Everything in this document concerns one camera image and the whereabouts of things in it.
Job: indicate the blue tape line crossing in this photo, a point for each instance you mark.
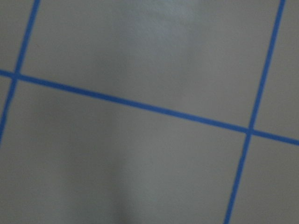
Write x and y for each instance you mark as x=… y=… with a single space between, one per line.
x=126 y=102

